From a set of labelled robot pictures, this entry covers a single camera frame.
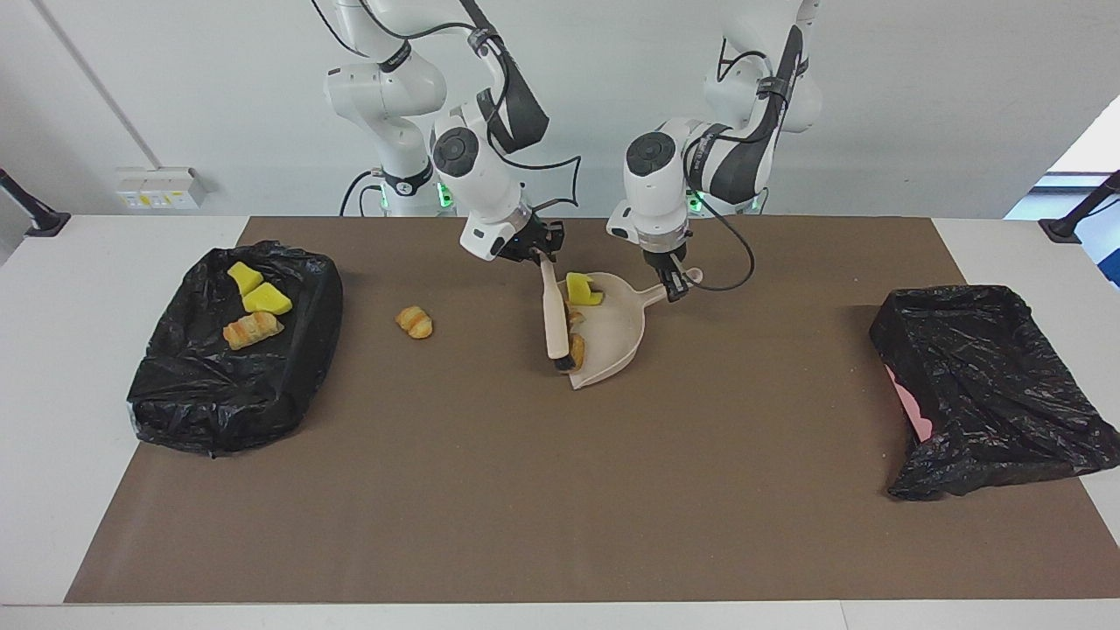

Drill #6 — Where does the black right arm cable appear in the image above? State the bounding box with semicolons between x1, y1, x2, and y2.
468;0;584;216

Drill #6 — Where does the black bagged bin pink side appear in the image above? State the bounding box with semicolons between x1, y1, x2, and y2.
869;283;1120;502

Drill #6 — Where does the large yellow sponge piece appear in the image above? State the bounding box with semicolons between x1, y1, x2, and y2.
241;281;294;316

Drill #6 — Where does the white wall socket box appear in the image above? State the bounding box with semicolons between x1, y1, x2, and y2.
114;166;211;212

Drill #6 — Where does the notched yellow sponge piece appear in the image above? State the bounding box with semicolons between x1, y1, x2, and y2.
564;272;606;307

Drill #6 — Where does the beige hand brush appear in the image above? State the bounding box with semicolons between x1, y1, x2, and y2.
538;252;585;375

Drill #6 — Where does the beige plastic dustpan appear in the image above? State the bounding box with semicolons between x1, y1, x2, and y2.
556;267;704;390

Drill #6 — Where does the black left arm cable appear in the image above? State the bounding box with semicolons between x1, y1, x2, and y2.
682;22;804;294

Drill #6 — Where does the black clamp stand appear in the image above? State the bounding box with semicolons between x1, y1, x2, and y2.
0;168;73;238
1039;170;1120;245

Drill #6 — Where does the brown table mat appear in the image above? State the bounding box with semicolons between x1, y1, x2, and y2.
63;215;1120;605

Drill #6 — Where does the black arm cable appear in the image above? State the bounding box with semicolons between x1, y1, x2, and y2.
682;22;804;294
468;0;584;216

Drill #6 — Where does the black base cable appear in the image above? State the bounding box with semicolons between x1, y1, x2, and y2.
339;168;386;218

